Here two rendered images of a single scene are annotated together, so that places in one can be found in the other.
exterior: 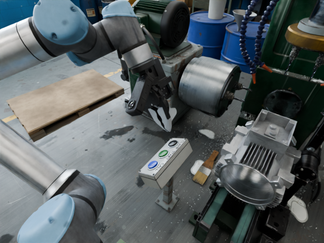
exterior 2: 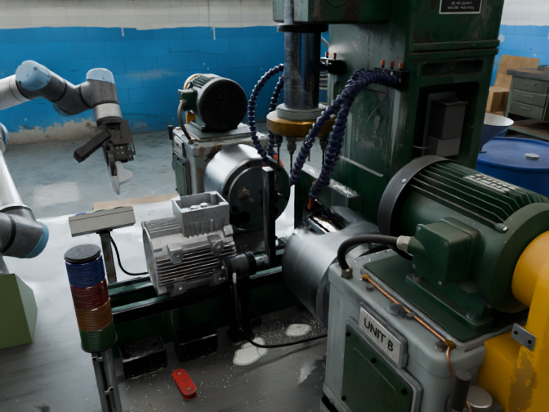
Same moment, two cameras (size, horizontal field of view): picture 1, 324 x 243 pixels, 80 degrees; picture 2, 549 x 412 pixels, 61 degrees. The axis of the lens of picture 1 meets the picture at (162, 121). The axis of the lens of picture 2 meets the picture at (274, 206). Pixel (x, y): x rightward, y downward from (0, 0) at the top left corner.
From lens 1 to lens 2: 1.11 m
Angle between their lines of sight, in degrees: 30
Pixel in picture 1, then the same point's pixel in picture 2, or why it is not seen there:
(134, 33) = (100, 94)
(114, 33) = (86, 92)
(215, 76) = (228, 164)
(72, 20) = (31, 74)
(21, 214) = not seen: outside the picture
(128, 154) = (123, 251)
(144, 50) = (105, 108)
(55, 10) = (26, 69)
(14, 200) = not seen: outside the picture
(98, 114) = (136, 210)
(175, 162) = (103, 219)
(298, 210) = (247, 355)
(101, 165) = not seen: hidden behind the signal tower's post
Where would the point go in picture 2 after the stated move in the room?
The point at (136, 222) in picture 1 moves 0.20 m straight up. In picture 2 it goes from (66, 299) to (54, 239)
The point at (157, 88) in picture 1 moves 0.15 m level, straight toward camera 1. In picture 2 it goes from (109, 143) to (65, 158)
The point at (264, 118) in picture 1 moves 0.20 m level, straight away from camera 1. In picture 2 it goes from (211, 200) to (278, 188)
